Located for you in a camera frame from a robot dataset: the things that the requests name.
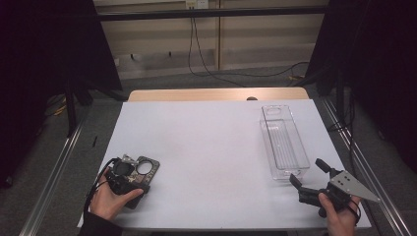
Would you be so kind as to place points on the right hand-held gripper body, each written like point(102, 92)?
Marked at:
point(349, 187)

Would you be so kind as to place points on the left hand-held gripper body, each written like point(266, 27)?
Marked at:
point(121, 183)

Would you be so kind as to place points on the clear plastic container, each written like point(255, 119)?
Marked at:
point(283, 144)

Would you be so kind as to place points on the person's left hand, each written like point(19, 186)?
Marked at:
point(105, 203)

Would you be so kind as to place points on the person's right hand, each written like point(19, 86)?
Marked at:
point(341, 224)

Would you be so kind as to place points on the small black floor object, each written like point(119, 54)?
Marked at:
point(94, 141)

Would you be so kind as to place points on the black metal stand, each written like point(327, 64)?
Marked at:
point(70, 111)
point(341, 98)

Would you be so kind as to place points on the white table mat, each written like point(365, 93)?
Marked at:
point(196, 137)

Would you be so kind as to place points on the dark table grommet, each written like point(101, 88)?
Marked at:
point(251, 98)

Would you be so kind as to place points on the light wooden table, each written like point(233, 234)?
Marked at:
point(196, 94)

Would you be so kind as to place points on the black curtain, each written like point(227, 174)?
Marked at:
point(49, 49)
point(377, 49)

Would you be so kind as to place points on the metal floor rail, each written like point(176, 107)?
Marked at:
point(358, 157)
point(49, 187)

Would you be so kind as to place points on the white wall socket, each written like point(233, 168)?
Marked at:
point(196, 4)

